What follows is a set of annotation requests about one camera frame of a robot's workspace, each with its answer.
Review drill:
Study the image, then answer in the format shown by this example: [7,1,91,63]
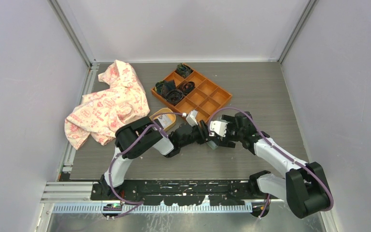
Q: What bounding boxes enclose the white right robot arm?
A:
[208,110,334,218]

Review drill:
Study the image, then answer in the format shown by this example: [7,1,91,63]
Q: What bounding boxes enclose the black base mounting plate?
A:
[91,179,281,206]

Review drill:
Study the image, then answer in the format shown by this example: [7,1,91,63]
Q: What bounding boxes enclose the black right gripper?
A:
[216,114,244,147]

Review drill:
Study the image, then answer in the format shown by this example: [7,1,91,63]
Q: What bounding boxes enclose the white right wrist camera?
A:
[208,120,228,137]

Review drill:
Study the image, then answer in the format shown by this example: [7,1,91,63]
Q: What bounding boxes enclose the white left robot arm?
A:
[96,117,209,200]

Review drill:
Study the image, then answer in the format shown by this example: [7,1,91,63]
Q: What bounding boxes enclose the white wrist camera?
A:
[182,110,198,126]
[208,120,228,137]

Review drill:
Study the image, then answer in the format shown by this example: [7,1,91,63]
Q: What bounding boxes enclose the pink patterned cloth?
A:
[64,60,150,150]

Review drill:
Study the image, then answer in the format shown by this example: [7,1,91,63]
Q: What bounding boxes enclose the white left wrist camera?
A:
[182,110,198,126]

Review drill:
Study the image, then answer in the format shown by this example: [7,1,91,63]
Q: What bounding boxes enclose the orange compartment tray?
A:
[151,63,232,123]

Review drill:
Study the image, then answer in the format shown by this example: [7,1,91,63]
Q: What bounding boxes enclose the white credit card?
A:
[157,115,174,129]

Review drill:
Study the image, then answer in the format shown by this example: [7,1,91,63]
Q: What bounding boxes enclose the yellow oval dish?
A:
[150,108,176,132]

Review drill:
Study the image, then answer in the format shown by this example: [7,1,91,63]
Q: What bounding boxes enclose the green card holder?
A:
[206,141,218,150]

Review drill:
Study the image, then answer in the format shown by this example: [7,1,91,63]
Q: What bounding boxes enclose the coiled black belt small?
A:
[178,81,195,96]

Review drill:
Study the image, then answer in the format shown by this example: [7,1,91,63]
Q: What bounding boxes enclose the dark folded fabric item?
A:
[154,80,176,97]

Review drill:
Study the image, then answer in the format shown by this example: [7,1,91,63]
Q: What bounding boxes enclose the aluminium frame rail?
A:
[40,181,332,214]

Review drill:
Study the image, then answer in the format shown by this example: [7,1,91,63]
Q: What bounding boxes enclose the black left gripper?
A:
[179,119,220,147]

